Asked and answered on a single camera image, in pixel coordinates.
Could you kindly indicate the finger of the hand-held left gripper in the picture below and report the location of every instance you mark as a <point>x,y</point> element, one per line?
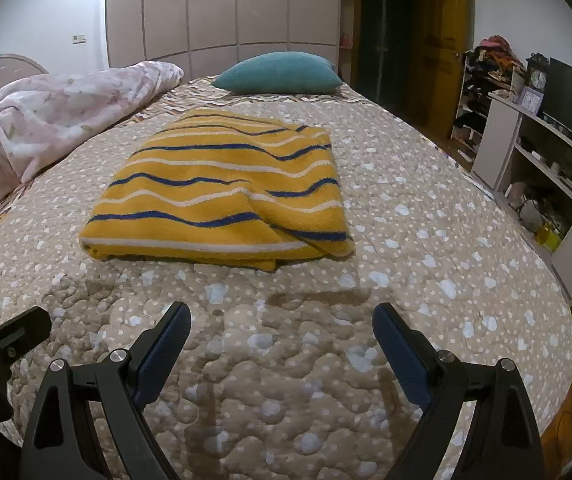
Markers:
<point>21,330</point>

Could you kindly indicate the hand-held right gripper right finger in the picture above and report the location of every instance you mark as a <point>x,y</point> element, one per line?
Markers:
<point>400,355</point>

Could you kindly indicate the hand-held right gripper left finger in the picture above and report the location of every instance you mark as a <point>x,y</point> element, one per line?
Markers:
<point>166,355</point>

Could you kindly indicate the yellow striped sweater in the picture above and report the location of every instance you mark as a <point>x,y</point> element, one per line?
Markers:
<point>226,195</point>

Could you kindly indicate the beige dotted bedspread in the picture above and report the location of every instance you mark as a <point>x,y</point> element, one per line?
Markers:
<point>415,260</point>

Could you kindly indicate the yellow container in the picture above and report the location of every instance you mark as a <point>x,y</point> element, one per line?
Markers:
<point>548,239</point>

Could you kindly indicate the white jug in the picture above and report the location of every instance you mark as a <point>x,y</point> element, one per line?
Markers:
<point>529,216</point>

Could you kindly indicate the pink floral blanket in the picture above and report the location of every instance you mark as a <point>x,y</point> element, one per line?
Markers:
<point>56,110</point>

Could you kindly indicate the white shelf unit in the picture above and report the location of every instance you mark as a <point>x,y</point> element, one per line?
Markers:
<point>500,140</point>

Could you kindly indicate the cluttered shoe rack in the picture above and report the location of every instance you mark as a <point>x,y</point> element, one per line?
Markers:
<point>475,90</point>

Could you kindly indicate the small pink clock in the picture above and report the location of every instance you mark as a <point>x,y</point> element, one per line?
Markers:
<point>530,99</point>

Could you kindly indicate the wooden door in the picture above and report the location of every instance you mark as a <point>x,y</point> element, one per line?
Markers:
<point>440,60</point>

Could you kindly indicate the teal pillow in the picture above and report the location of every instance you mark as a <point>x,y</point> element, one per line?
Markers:
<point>276,74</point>

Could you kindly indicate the black mantel clock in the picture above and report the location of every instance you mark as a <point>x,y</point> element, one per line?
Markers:
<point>538,72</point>

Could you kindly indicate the beige wardrobe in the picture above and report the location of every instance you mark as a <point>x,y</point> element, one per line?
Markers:
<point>216,5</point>

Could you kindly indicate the wall light switch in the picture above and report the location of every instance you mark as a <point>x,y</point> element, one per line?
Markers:
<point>79,38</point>

